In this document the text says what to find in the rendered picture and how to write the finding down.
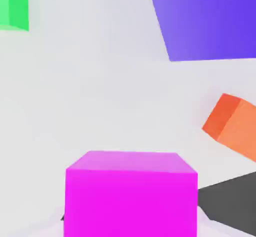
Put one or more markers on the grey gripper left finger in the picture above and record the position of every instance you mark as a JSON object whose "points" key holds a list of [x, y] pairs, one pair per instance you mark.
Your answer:
{"points": [[62, 218]]}

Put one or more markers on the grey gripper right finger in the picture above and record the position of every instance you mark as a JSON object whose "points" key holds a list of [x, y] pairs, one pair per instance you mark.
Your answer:
{"points": [[202, 226]]}

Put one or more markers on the small magenta cube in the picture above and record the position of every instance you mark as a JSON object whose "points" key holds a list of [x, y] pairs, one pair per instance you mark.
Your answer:
{"points": [[131, 201]]}

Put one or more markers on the small orange cube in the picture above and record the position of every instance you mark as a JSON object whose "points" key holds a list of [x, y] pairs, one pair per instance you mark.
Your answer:
{"points": [[234, 125]]}

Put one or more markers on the small green cube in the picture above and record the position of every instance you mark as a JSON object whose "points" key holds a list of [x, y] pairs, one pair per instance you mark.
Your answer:
{"points": [[15, 5]]}

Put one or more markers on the large purple box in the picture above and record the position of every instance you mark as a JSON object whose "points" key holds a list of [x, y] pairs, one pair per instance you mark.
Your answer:
{"points": [[208, 19]]}

